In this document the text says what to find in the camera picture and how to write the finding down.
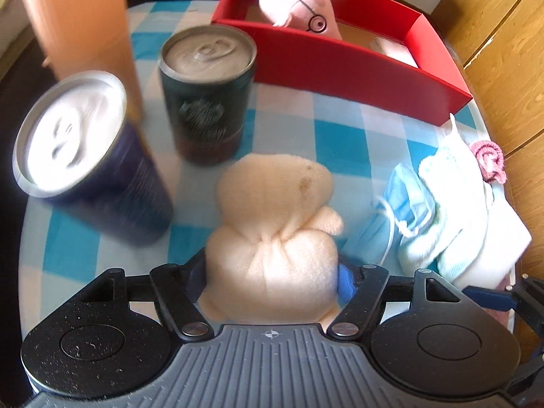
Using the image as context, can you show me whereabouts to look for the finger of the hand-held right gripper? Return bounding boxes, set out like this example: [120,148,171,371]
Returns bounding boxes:
[463,274,544,336]

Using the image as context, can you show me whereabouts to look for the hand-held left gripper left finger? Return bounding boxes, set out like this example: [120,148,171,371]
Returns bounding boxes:
[79,250,214,343]

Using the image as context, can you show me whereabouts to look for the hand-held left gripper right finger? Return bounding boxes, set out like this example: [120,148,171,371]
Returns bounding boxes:
[325,254,464,343]

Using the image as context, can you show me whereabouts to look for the blue face mask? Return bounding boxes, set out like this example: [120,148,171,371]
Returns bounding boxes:
[344,162,438,266]

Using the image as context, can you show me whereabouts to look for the cream plush toy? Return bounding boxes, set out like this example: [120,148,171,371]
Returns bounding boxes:
[198,151,345,324]

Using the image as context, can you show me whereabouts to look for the light green knitted sock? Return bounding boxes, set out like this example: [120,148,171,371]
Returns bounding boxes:
[399,119,496,283]

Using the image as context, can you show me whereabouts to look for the pink knitted cloth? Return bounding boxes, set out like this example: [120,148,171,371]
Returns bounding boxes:
[470,139,507,185]

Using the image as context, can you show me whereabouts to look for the red cardboard box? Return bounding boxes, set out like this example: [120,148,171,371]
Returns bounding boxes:
[211,0,473,127]

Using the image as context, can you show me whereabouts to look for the dark blue drink can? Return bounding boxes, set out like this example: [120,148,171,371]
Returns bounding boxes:
[12,72,174,247]

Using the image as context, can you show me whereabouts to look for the blue white checkered tablecloth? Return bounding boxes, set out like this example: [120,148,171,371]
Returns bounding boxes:
[19,0,532,336]

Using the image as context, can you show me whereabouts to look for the dark green drink can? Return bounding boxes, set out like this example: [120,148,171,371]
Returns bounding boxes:
[158,25,258,166]

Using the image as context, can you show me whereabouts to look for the wooden wardrobe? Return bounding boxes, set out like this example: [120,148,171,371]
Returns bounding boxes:
[433,0,544,298]

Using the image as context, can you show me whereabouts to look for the pink pig plush toy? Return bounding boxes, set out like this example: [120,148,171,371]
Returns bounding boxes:
[258,0,351,41]

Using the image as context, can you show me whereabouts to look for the tall orange cylinder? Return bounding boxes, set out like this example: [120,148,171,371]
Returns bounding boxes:
[16,0,144,124]

